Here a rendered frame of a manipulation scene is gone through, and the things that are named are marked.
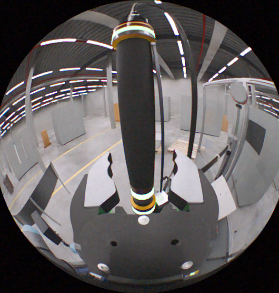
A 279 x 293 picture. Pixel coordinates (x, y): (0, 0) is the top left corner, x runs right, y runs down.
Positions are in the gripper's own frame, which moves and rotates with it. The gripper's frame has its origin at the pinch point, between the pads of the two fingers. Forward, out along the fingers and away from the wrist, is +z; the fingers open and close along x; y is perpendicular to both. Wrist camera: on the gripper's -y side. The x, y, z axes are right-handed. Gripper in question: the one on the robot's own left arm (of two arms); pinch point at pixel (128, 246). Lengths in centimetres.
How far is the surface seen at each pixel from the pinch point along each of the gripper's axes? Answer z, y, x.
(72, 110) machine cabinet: -133, 614, -129
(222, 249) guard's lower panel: 49, -60, 36
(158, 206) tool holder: 13.6, -1.7, -36.8
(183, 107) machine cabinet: 445, 336, -59
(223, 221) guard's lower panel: 70, -33, 29
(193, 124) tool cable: 20, -2, -52
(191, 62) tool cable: 19, -3, -61
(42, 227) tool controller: -59, 13, -8
